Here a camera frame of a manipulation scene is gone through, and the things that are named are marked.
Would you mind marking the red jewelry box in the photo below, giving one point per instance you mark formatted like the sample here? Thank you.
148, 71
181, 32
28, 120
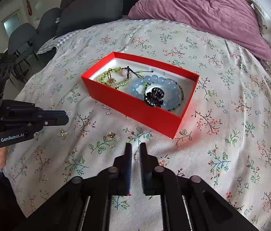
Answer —
121, 81

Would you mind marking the grey chair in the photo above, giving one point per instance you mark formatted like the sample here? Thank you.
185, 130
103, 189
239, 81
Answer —
26, 40

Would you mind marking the white printed pillow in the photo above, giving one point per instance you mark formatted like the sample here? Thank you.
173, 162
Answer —
264, 21

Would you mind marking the black flower hair clip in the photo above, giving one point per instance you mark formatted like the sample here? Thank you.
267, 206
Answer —
154, 98

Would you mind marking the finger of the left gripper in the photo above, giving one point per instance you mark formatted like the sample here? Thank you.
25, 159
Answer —
53, 117

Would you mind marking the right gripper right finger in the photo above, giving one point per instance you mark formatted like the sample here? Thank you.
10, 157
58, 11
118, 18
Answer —
188, 203

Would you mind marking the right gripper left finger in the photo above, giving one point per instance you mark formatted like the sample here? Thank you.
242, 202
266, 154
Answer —
84, 204

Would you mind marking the gold charm earring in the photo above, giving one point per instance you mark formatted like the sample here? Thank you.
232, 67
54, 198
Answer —
64, 133
110, 136

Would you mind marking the purple pillow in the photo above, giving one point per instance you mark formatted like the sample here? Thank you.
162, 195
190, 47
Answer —
233, 20

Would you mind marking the floral bed quilt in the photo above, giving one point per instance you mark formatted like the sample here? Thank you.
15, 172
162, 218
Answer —
225, 136

